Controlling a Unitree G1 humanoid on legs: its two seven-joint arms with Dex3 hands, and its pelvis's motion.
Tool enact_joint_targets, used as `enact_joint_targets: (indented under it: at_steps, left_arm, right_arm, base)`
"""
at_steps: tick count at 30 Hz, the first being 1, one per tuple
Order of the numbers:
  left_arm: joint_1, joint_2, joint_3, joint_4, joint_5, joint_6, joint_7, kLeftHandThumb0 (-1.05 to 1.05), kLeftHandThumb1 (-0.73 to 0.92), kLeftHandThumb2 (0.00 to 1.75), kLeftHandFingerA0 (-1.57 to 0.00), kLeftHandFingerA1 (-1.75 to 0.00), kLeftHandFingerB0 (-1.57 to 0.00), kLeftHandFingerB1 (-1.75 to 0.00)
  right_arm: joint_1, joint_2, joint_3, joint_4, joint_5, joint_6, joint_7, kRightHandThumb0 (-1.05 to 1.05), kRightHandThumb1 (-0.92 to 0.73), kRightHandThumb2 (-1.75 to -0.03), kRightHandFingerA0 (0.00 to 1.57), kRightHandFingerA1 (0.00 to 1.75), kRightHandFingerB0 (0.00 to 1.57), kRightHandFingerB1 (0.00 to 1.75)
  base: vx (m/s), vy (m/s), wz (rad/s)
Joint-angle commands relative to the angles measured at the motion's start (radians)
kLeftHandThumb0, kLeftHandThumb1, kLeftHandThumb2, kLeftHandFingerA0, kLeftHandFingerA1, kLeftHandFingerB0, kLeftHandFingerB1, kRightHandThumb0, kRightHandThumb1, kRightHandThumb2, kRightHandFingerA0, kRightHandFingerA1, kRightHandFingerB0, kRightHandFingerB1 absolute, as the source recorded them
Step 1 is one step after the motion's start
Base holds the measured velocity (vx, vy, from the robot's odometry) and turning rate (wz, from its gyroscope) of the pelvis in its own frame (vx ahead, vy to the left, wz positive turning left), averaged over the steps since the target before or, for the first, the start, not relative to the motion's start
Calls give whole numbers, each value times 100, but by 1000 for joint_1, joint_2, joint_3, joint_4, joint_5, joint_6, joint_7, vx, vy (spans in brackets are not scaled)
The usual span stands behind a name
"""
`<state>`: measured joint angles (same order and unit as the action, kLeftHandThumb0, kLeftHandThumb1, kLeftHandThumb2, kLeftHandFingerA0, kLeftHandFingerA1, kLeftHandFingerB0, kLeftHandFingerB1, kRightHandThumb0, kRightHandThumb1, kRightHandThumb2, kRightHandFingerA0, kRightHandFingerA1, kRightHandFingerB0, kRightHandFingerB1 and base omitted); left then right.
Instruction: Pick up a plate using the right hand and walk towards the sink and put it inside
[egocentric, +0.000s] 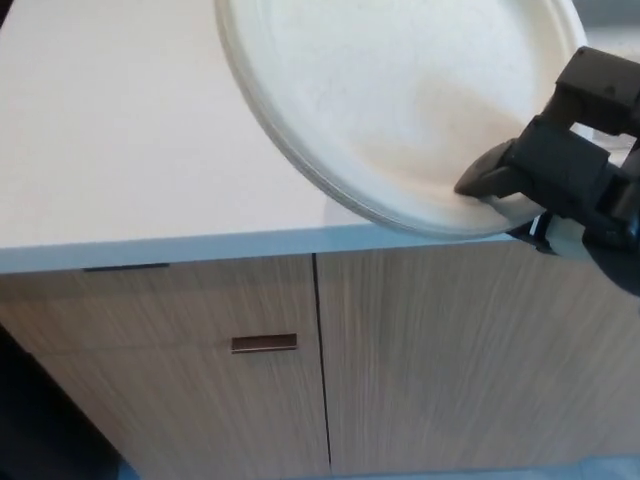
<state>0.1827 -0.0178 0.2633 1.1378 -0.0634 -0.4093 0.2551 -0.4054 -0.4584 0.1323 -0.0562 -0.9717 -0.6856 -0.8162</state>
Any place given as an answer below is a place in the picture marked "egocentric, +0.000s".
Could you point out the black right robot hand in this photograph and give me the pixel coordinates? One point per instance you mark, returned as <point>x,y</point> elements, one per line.
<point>560,170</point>

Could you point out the white paper plate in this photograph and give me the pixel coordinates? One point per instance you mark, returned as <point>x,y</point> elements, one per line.
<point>375,100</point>

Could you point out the plain wood cabinet door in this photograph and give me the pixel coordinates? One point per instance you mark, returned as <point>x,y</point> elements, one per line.
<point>475,375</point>

